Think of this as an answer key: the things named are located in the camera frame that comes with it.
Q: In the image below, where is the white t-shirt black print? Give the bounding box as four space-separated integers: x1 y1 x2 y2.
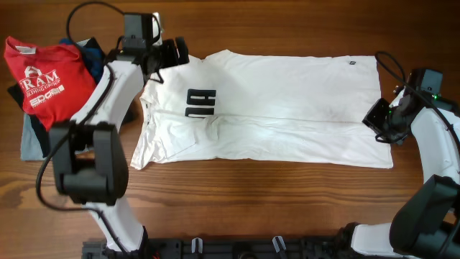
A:
131 50 393 170

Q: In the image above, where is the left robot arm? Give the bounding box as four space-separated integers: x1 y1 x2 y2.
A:
36 12 189 258

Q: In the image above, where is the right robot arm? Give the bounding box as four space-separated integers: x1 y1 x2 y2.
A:
349 68 459 258

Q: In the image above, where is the navy blue folded shirt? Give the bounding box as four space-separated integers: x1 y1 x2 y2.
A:
57 37 105 86

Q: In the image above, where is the red folded printed t-shirt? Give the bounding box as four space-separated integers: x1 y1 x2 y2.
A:
4 37 96 130

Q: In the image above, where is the black folded shirt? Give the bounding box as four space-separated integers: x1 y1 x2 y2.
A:
6 36 137 158

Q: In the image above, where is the grey folded shirt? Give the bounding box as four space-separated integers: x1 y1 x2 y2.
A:
20 37 104 161

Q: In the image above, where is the right black cable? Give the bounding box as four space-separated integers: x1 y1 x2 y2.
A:
374 50 460 253

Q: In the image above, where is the black cable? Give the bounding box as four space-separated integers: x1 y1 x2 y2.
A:
374 50 460 253
34 1 165 256

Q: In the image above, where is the left black cable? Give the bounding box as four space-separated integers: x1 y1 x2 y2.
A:
34 1 165 256

